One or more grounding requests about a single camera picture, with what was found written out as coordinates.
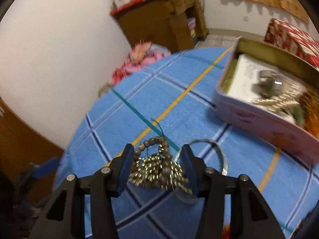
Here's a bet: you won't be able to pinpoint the printed paper in tin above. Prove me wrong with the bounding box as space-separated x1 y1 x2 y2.
227 54 307 128

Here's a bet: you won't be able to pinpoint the red patterned bedspread bed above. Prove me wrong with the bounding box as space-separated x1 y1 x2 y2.
264 18 319 69

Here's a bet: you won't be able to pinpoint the boxes in desk shelf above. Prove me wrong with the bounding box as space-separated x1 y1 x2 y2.
188 17 196 39

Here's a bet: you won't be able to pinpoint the pink clothes pile on floor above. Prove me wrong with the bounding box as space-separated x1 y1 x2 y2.
111 40 171 85

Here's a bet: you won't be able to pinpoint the pink metal tin box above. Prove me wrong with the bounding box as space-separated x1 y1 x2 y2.
214 37 318 165

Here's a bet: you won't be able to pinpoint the brown wooden bead necklace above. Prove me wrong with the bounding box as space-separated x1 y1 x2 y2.
297 85 319 139

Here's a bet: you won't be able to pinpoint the brown wooden desk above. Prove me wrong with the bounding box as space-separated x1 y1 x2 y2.
113 0 209 52

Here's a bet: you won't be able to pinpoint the blue plaid tablecloth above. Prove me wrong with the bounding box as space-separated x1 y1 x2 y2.
55 48 318 237

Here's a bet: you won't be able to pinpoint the pearl bead necklace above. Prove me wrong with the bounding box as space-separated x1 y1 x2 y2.
128 136 194 195

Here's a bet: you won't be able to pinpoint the red flat box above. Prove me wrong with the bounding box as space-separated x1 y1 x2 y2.
109 0 154 17

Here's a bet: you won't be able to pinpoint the red tassel charm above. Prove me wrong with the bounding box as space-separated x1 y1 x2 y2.
221 224 230 239

